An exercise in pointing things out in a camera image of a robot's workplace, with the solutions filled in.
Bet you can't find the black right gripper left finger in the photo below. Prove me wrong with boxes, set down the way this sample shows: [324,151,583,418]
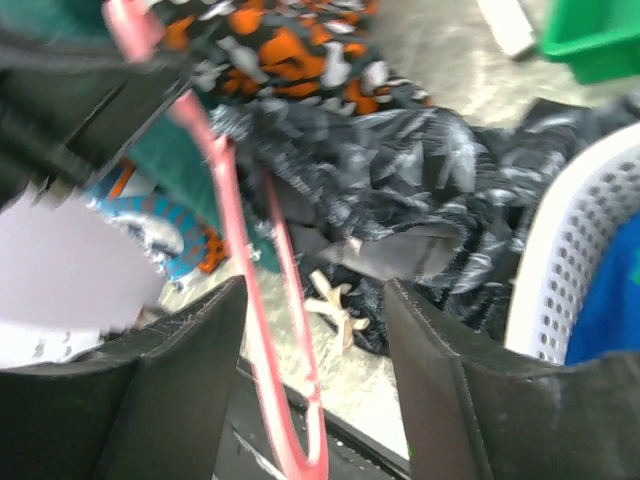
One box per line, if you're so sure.
[1,277,247,479]

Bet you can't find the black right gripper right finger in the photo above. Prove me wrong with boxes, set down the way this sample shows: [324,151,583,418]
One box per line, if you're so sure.
[384,280,639,479]

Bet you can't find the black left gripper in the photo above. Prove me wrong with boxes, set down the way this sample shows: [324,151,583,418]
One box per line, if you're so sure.
[1,29,189,206]

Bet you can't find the pink plastic hanger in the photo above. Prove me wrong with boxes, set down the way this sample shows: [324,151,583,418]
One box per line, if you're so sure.
[102,0,330,480]

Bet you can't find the dark grey patterned shorts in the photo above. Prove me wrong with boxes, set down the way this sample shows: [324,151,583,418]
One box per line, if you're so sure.
[210,92,639,355]

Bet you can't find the dark teal shorts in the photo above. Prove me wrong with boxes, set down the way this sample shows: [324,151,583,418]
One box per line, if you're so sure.
[0,0,279,274]

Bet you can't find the blue orange patterned shorts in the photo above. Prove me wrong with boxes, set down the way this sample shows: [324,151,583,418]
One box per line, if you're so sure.
[88,158,227,289]

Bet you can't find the orange camouflage shorts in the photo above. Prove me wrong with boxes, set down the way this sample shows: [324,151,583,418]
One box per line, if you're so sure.
[149,1,430,116]

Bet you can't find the blue garment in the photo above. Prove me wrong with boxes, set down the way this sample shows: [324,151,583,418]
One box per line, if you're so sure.
[565,215,639,365]

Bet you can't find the white perforated laundry basket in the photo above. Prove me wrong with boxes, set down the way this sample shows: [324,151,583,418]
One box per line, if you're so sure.
[504,124,639,365]

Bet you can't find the white clothes rack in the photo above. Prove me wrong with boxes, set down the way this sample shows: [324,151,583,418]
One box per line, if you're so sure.
[476,0,536,61]

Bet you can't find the green plastic tray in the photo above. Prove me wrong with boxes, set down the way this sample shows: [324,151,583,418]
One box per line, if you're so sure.
[539,0,639,84]

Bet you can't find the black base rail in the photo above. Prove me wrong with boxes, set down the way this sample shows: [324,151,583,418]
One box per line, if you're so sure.
[212,359,414,480]

